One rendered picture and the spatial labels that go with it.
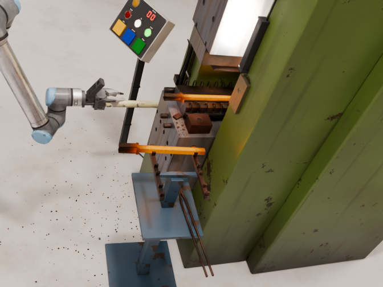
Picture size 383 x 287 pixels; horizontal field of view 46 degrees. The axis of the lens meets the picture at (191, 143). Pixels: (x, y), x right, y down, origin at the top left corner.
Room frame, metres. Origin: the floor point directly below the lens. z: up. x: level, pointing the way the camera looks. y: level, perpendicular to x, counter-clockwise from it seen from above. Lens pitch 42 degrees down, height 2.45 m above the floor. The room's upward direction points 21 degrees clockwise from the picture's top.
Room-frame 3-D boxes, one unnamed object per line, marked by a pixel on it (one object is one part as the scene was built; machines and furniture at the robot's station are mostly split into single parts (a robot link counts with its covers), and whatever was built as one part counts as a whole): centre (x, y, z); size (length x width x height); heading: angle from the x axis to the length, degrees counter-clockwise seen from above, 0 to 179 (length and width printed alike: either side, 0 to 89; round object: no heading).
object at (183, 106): (2.05, -0.04, 0.96); 0.42 x 0.20 x 0.09; 120
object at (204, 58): (2.05, -0.04, 1.32); 0.42 x 0.20 x 0.10; 120
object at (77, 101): (1.64, 0.61, 0.98); 0.10 x 0.05 x 0.09; 30
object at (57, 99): (1.60, 0.68, 0.97); 0.12 x 0.09 x 0.10; 120
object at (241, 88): (1.73, -0.13, 1.27); 0.09 x 0.02 x 0.17; 30
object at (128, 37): (2.28, 0.57, 1.01); 0.07 x 0.05 x 0.07; 55
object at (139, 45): (2.22, 0.49, 1.01); 0.07 x 0.05 x 0.07; 55
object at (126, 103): (2.19, 0.40, 0.62); 0.44 x 0.05 x 0.05; 120
